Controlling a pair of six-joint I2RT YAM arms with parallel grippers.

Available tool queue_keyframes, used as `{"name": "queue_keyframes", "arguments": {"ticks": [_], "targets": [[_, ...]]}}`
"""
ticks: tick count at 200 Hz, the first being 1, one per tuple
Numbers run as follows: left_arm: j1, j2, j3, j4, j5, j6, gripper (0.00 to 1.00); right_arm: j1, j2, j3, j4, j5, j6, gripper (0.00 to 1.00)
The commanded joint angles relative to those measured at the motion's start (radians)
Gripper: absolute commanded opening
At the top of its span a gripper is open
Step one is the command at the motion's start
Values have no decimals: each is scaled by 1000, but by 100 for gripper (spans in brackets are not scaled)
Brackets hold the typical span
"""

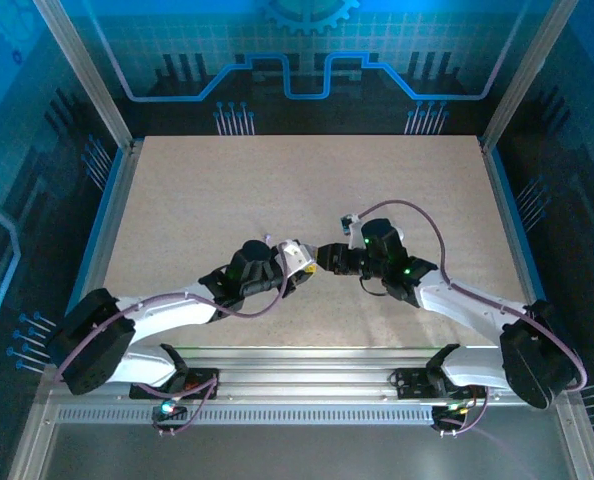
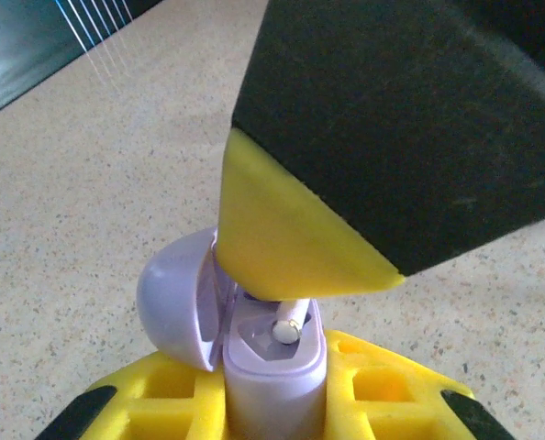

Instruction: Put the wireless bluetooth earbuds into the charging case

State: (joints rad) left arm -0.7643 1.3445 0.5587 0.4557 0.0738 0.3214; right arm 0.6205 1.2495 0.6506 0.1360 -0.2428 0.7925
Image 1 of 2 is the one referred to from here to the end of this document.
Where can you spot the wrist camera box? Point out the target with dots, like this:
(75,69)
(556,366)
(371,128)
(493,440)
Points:
(348,223)
(297,255)

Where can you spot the aluminium frame bar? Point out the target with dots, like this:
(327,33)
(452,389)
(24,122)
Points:
(31,450)
(584,450)

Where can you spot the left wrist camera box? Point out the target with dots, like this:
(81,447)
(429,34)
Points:
(297,255)

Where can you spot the grey metal floor panel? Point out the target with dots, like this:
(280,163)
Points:
(302,455)

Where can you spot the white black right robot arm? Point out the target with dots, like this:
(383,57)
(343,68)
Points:
(467,300)

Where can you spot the aluminium table side rail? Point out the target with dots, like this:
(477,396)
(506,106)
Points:
(509,225)
(112,225)

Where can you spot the aluminium base beam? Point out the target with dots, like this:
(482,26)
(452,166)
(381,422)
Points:
(302,370)

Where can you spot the small LED circuit board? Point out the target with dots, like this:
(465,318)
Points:
(167,409)
(454,411)

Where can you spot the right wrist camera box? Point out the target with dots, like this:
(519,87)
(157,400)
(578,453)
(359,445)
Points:
(348,223)

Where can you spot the aluminium frame post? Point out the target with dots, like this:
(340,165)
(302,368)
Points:
(90,75)
(522,75)

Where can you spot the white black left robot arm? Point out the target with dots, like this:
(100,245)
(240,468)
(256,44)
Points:
(167,315)

